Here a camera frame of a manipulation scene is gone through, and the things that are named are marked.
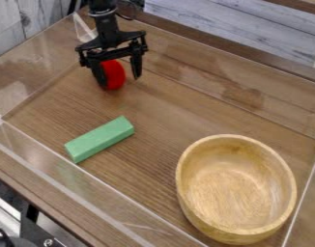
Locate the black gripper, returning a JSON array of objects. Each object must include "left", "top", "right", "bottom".
[{"left": 75, "top": 31, "right": 149, "bottom": 88}]

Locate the red toy strawberry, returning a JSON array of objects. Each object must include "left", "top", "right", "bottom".
[{"left": 101, "top": 60, "right": 125, "bottom": 90}]

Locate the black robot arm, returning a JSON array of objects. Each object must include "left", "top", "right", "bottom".
[{"left": 75, "top": 0, "right": 149, "bottom": 90}]

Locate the green rectangular block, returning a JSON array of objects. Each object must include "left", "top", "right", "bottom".
[{"left": 64, "top": 116, "right": 134, "bottom": 163}]

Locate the wooden bowl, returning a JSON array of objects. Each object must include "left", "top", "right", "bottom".
[{"left": 176, "top": 134, "right": 298, "bottom": 245}]

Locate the clear acrylic corner bracket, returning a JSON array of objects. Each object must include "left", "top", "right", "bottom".
[{"left": 72, "top": 14, "right": 97, "bottom": 43}]

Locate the clear acrylic tray wall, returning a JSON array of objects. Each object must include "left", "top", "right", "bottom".
[{"left": 0, "top": 118, "right": 206, "bottom": 247}]

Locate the black metal table frame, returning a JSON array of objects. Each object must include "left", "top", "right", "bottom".
[{"left": 17, "top": 202, "right": 80, "bottom": 247}]

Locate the black cable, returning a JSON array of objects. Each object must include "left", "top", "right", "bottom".
[{"left": 0, "top": 225, "right": 19, "bottom": 247}]

